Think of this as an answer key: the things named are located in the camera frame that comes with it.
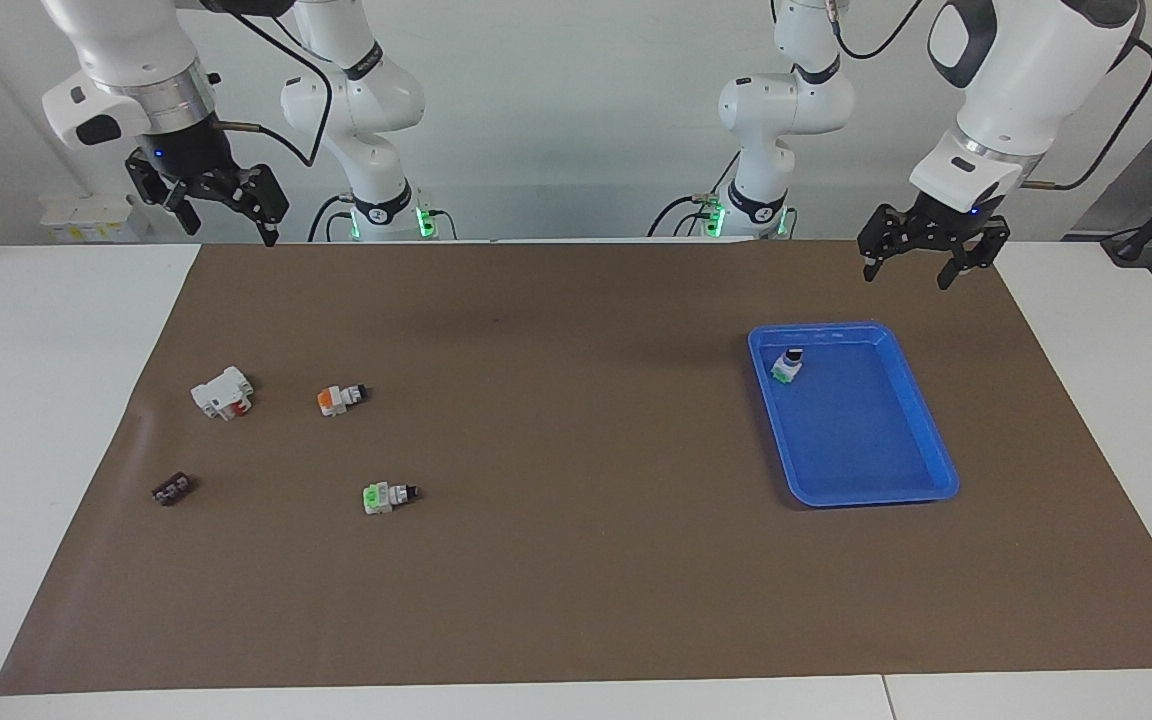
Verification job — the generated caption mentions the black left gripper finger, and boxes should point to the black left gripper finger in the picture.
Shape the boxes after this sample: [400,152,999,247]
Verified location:
[856,203,937,283]
[938,218,1013,292]

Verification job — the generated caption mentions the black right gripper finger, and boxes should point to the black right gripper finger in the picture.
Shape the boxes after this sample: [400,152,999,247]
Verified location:
[198,163,290,248]
[125,155,203,237]

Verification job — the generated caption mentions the white circuit breaker red lever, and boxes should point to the white circuit breaker red lever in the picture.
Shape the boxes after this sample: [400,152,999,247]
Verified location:
[190,366,256,422]

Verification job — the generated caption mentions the blue plastic tray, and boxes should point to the blue plastic tray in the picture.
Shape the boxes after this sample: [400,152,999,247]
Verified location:
[748,322,960,509]

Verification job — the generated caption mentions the brown table mat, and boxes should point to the brown table mat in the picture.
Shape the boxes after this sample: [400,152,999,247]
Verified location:
[0,240,1152,696]

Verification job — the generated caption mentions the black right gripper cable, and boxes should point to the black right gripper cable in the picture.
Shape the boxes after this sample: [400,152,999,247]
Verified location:
[214,8,324,169]

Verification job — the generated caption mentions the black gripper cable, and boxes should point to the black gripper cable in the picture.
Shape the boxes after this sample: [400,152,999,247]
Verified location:
[214,8,324,169]
[829,0,1152,192]

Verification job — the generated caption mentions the black right arm base cable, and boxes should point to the black right arm base cable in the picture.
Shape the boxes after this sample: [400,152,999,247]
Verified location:
[307,194,353,243]

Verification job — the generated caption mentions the black arm base cable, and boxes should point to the black arm base cable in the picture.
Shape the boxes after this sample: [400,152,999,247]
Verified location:
[647,150,739,239]
[307,194,353,243]

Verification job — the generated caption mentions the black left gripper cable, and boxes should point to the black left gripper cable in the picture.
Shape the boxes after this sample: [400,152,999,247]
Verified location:
[829,0,1152,192]

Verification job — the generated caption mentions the black left arm base cable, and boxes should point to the black left arm base cable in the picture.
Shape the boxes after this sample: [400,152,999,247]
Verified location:
[647,150,739,239]

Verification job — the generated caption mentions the orange white knob switch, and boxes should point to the orange white knob switch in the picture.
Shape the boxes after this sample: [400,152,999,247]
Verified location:
[317,382,368,418]

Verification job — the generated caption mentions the bright green white knob switch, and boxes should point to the bright green white knob switch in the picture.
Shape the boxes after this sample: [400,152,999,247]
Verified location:
[362,481,421,516]

